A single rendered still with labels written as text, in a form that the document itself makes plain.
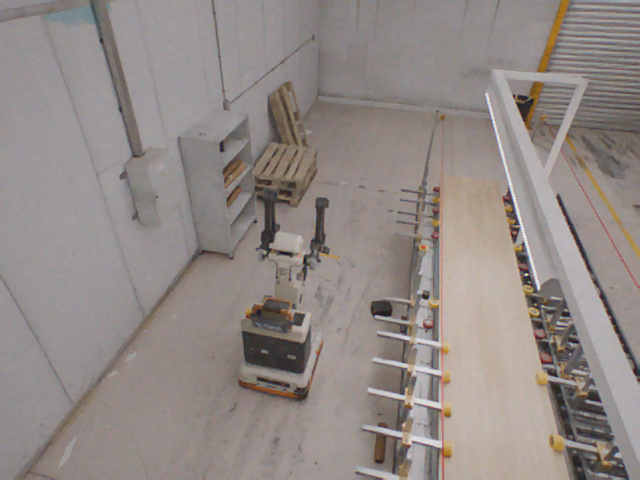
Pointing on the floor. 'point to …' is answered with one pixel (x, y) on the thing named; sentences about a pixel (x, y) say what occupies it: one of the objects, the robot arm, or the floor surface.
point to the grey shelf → (235, 124)
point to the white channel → (576, 272)
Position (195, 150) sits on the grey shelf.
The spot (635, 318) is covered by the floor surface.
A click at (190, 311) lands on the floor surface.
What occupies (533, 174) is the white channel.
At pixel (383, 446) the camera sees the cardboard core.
